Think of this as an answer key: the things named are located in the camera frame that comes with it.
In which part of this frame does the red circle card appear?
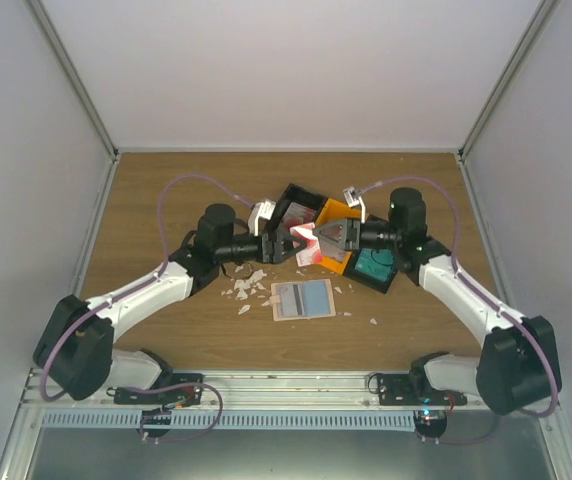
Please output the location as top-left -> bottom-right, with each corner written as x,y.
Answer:
290,222 -> 323,267

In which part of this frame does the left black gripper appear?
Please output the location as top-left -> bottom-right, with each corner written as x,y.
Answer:
217,229 -> 307,265

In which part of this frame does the grey slotted cable duct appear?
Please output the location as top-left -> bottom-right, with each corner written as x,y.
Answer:
42,409 -> 415,432

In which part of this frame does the beige leather card holder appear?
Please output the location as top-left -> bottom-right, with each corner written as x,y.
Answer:
268,279 -> 336,322

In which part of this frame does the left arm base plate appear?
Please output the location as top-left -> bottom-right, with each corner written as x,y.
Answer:
106,372 -> 205,440

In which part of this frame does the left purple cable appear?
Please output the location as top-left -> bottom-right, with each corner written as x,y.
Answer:
39,173 -> 257,402

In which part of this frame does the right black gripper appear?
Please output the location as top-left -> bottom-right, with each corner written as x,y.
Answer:
313,218 -> 401,253

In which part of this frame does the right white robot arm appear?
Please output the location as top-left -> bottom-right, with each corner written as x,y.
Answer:
314,187 -> 562,418

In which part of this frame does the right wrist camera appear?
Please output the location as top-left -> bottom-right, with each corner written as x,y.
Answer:
343,186 -> 367,223

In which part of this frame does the black bin left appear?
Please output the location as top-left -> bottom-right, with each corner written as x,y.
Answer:
266,183 -> 328,231

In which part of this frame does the aluminium rail frame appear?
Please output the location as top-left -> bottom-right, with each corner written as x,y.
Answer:
0,370 -> 572,479

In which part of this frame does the teal cards stack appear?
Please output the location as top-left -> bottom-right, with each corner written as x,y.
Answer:
354,249 -> 395,283

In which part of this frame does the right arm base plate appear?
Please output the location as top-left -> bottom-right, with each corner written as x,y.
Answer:
365,372 -> 468,443

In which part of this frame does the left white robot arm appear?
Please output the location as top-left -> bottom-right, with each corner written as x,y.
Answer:
33,204 -> 305,404

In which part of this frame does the yellow bin middle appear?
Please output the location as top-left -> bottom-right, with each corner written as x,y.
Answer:
314,198 -> 361,275

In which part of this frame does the black bin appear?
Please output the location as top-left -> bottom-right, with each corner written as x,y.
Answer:
266,183 -> 328,231
342,216 -> 397,293

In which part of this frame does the red circle cards stack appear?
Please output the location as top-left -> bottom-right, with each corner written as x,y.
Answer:
281,202 -> 317,229

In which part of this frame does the black bin right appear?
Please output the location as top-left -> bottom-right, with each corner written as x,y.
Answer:
342,216 -> 397,293

